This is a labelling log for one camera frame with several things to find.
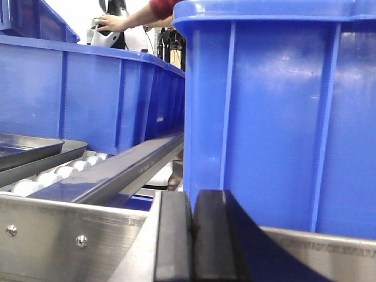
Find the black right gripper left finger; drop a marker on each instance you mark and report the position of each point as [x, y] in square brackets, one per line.
[174, 241]

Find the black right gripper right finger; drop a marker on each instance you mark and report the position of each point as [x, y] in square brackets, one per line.
[230, 246]

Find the silver metal tray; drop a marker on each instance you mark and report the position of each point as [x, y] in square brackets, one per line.
[17, 150]

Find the person's forearm in background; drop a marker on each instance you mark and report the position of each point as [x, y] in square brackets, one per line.
[146, 17]

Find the person's hand in background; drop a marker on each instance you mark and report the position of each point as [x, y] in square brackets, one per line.
[111, 23]

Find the white roller conveyor track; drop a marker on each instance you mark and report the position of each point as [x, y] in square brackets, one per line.
[28, 186]

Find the blue bin upper right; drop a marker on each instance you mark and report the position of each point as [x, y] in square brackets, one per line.
[280, 110]

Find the large blue bin upper middle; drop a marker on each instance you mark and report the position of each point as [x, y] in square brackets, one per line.
[109, 98]

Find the white robot part background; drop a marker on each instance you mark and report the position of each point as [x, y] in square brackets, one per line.
[132, 39]

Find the steel divider rail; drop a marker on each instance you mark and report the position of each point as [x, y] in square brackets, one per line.
[128, 171]

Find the stainless steel shelf front rail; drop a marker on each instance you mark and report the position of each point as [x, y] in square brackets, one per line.
[43, 240]

